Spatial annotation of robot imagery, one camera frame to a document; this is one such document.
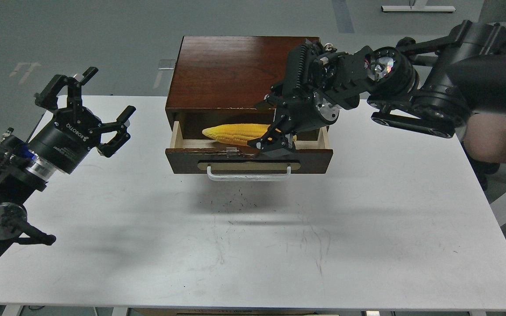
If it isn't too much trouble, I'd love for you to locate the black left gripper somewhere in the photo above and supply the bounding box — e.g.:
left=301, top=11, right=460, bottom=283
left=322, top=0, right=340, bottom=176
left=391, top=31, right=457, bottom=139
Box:
left=28, top=67, right=136, bottom=175

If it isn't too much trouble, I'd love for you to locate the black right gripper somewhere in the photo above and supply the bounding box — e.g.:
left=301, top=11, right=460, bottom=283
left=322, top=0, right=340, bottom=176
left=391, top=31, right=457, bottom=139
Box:
left=247, top=39, right=339, bottom=158

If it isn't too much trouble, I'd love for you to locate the yellow corn cob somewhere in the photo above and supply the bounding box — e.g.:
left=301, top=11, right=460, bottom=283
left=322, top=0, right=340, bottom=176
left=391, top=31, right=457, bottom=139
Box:
left=202, top=124, right=297, bottom=146

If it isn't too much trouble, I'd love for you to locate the wooden drawer with white handle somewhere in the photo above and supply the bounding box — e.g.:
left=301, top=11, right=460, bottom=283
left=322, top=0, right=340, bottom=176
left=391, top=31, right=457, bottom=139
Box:
left=165, top=112, right=333, bottom=174

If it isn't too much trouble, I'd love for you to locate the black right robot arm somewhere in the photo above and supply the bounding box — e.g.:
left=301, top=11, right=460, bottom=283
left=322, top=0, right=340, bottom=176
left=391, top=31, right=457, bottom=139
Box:
left=247, top=20, right=506, bottom=157

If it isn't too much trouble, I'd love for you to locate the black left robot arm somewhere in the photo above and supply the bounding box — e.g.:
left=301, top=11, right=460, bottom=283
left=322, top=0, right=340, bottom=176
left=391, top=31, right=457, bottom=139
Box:
left=0, top=67, right=135, bottom=257

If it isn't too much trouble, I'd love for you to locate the dark wooden cabinet box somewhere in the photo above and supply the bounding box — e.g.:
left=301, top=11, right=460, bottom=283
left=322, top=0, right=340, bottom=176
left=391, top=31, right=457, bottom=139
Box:
left=165, top=36, right=333, bottom=128

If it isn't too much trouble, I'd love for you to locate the white desk base bar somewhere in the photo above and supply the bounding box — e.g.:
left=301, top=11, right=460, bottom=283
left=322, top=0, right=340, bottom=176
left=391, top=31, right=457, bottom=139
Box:
left=381, top=0, right=456, bottom=13

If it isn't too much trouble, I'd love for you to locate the seated person in black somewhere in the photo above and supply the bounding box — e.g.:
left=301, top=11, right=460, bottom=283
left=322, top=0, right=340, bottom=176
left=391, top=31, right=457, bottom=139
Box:
left=462, top=7, right=506, bottom=191

